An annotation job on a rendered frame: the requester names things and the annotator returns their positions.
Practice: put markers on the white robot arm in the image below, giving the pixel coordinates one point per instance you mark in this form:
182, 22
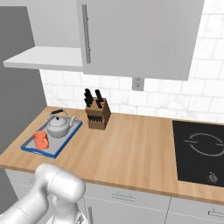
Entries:
59, 186

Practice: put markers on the blue rimmed grey tray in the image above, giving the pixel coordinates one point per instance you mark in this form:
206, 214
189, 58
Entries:
62, 142

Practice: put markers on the wooden knife block black knives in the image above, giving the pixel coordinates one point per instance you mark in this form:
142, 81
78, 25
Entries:
99, 115

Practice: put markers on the grey drawer front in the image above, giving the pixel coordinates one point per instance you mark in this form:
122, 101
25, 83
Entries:
192, 208
20, 178
151, 199

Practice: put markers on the black hob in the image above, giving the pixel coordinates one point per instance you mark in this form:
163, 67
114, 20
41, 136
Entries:
198, 157

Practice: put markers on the grey hob knob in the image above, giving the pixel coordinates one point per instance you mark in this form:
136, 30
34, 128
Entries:
213, 177

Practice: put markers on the grey wall power outlet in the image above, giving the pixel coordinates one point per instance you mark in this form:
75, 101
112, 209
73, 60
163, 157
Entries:
137, 83

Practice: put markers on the grey wall cabinet door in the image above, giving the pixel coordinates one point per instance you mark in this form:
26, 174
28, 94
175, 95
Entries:
140, 38

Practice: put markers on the grey wall cabinet body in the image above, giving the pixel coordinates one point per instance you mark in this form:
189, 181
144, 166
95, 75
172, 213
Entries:
49, 57

